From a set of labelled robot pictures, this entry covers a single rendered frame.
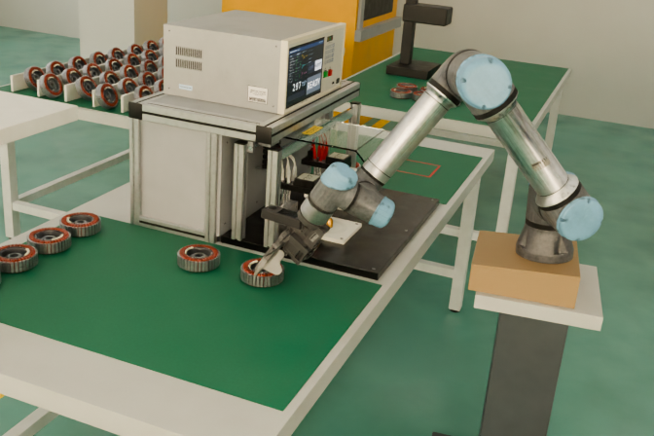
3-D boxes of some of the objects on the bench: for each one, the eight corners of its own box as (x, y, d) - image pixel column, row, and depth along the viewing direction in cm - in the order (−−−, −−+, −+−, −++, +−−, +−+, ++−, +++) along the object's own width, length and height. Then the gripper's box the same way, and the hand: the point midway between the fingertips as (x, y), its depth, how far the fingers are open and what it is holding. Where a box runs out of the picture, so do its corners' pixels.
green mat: (483, 158, 321) (483, 157, 321) (446, 204, 267) (446, 203, 267) (272, 120, 352) (272, 119, 352) (201, 155, 298) (201, 154, 298)
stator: (227, 260, 214) (227, 247, 213) (207, 276, 204) (207, 264, 203) (190, 252, 217) (190, 239, 216) (168, 268, 207) (169, 255, 206)
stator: (291, 276, 208) (292, 263, 207) (269, 293, 199) (270, 279, 197) (255, 265, 213) (255, 252, 211) (232, 280, 203) (232, 268, 202)
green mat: (381, 285, 207) (381, 284, 207) (282, 412, 154) (282, 411, 154) (85, 212, 238) (85, 212, 238) (-84, 296, 185) (-84, 295, 185)
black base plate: (438, 205, 266) (439, 199, 265) (377, 280, 210) (378, 272, 209) (309, 178, 282) (309, 172, 281) (220, 242, 225) (220, 235, 225)
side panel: (219, 240, 227) (222, 131, 215) (213, 244, 224) (216, 134, 213) (135, 220, 236) (134, 115, 225) (129, 224, 233) (128, 117, 222)
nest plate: (361, 227, 238) (362, 223, 237) (344, 244, 225) (344, 240, 224) (315, 216, 243) (315, 212, 242) (295, 234, 230) (295, 229, 229)
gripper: (308, 242, 184) (268, 297, 194) (345, 217, 200) (307, 269, 210) (281, 218, 185) (242, 273, 195) (320, 195, 202) (283, 246, 212)
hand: (268, 264), depth 203 cm, fingers open, 14 cm apart
